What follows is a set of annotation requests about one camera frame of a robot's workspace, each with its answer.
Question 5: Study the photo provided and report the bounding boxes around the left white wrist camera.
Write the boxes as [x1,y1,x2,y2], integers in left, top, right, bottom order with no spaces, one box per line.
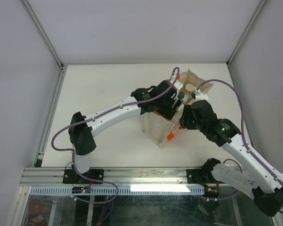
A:
[170,75,183,93]

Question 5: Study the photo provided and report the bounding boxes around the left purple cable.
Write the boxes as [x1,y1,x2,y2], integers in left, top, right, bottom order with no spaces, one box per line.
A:
[51,67,181,203]

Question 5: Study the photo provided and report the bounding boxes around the green bottle beige cap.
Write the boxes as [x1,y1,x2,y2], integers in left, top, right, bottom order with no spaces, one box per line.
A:
[185,83,195,104]

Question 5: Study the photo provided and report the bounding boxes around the beige canvas bag orange handles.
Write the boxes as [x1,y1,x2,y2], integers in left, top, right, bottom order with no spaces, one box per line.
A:
[144,70,205,149]

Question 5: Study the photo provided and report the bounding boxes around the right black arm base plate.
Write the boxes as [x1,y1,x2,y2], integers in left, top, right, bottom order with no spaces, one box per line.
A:
[186,168,217,185]

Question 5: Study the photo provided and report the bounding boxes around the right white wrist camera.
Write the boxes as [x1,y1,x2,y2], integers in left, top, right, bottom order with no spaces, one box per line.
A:
[192,88,209,102]

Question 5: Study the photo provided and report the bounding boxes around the black connector box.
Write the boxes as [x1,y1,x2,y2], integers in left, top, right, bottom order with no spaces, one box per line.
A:
[203,188,220,198]

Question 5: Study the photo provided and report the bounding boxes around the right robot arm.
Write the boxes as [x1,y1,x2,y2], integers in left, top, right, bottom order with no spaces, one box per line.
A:
[180,100,283,217]

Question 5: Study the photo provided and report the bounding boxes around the grey slotted cable duct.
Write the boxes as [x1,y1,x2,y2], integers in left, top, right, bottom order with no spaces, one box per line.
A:
[30,185,204,196]

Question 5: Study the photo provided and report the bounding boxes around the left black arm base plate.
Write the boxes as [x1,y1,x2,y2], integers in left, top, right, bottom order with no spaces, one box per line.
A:
[62,168,105,185]

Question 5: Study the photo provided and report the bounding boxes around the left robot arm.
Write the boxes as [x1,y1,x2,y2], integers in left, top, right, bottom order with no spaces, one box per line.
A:
[68,80,183,183]

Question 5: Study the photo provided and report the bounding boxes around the purple cable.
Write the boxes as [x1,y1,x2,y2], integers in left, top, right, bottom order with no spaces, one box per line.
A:
[51,67,181,203]
[194,79,283,215]

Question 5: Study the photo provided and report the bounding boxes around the aluminium mounting rail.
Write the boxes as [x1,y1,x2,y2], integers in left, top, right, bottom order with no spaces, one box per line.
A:
[18,167,245,186]

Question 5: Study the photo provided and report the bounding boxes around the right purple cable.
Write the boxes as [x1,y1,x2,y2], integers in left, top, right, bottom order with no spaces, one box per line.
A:
[194,79,283,215]

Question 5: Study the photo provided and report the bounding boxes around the small electronics board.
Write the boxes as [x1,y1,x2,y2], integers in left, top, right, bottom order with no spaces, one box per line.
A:
[72,186,93,194]

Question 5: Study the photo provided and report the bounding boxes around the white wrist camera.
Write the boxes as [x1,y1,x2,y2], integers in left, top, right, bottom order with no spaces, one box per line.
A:
[170,75,183,93]
[192,88,209,102]

